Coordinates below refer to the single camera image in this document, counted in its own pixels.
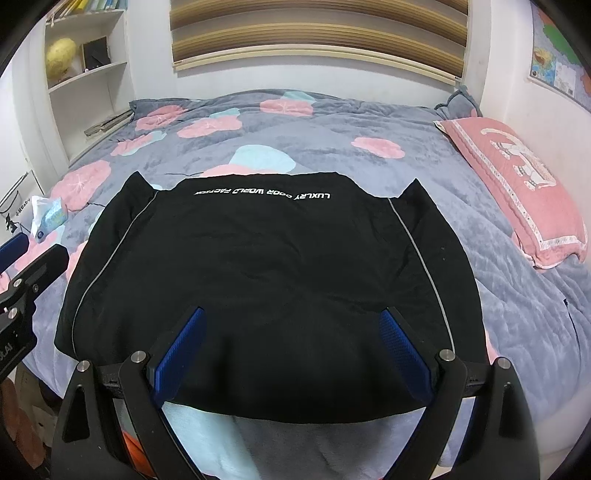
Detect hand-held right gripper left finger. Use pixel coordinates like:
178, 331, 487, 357
51, 305, 208, 480

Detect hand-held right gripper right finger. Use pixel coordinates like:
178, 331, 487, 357
378, 307, 542, 480

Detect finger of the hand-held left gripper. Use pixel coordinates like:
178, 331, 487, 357
13, 244, 70, 302
0, 234, 29, 271

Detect black hooded jacket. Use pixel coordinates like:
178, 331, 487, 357
53, 170, 483, 424

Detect blue white tissue packet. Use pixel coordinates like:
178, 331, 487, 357
31, 196, 69, 241

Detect white printed bag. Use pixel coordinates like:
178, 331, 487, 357
0, 170, 46, 234

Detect light blue fleece cloth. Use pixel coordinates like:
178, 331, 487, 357
161, 401, 262, 480

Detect flat lying books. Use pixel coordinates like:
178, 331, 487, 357
84, 110, 134, 137

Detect white bookshelf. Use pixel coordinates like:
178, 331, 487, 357
44, 0, 134, 162

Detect yellow plush ball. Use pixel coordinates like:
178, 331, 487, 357
45, 37, 78, 80

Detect pink pillow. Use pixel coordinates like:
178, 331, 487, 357
434, 116, 588, 274

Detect grey floral blanket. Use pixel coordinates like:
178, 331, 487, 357
0, 88, 585, 480

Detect row of colourful books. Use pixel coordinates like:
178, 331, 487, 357
46, 0, 127, 21

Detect grey pillow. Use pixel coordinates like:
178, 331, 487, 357
434, 85, 483, 121

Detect striped window blind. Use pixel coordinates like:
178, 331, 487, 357
170, 0, 472, 86

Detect black picture frame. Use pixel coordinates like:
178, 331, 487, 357
81, 38, 112, 69

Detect wall map poster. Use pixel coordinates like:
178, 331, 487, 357
529, 2, 591, 100

